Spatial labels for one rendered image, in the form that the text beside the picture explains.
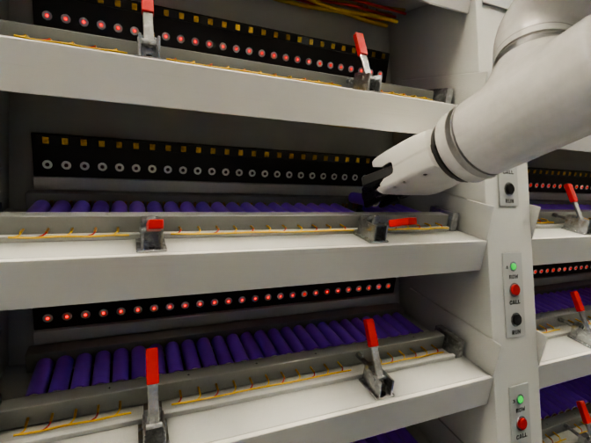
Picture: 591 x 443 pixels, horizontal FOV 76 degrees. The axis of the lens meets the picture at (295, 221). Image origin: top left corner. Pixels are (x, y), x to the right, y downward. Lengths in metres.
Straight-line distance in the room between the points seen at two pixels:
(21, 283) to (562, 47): 0.47
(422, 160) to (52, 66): 0.37
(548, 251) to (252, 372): 0.49
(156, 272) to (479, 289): 0.45
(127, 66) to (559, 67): 0.37
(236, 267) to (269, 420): 0.17
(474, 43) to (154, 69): 0.46
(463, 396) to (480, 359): 0.07
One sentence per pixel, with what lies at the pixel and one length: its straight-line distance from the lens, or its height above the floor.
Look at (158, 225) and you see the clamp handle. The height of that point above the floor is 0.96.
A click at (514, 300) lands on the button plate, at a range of 0.65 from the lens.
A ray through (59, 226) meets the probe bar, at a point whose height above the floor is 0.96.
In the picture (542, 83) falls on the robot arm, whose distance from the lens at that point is 0.37.
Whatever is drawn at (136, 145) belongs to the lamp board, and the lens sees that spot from 0.56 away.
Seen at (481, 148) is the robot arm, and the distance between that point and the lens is 0.41.
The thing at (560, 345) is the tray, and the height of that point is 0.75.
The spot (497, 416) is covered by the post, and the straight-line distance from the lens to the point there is 0.66.
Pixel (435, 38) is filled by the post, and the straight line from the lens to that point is 0.73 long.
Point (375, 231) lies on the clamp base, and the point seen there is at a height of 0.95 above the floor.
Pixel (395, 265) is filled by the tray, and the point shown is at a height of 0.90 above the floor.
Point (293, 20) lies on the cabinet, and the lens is 0.75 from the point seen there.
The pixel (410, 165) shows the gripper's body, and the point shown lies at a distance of 0.45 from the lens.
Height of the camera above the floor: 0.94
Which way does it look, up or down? 2 degrees up
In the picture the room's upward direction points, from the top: 2 degrees counter-clockwise
